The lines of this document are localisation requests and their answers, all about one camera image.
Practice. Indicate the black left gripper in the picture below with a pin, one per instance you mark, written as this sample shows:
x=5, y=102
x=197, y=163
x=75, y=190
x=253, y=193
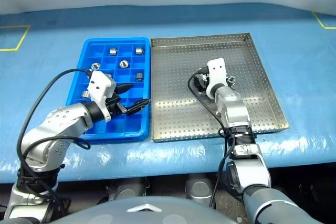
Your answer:
x=114, y=106

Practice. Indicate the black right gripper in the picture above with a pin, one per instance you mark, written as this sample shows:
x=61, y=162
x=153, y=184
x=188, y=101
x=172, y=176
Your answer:
x=200, y=83

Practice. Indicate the metal cylinder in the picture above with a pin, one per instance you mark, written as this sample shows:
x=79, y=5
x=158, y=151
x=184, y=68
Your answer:
x=113, y=51
x=95, y=65
x=139, y=76
x=85, y=94
x=231, y=79
x=139, y=50
x=124, y=63

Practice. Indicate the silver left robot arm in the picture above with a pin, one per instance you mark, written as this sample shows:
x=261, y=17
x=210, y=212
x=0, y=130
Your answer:
x=63, y=119

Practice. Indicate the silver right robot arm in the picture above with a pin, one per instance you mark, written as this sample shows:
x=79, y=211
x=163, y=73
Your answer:
x=233, y=111

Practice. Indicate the blue compartment tray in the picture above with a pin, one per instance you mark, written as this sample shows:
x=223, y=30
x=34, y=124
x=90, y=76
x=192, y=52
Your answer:
x=123, y=127

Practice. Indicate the perforated metal tray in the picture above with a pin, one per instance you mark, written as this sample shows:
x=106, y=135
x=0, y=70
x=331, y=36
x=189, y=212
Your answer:
x=178, y=119

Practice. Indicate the grey rounded shape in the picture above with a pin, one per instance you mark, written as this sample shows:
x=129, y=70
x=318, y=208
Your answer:
x=126, y=188
x=199, y=190

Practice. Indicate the blue table cover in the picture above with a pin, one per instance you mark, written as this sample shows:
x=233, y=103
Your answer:
x=52, y=37

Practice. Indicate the grey robot torso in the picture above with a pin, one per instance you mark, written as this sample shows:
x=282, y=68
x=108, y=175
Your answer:
x=147, y=216

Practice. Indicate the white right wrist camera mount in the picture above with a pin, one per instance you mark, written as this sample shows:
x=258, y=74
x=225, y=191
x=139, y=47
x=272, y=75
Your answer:
x=216, y=72

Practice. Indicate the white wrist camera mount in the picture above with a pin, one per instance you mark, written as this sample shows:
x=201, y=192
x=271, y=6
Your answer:
x=216, y=72
x=99, y=87

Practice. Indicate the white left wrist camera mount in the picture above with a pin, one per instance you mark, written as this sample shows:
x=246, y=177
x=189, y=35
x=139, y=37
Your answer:
x=99, y=87

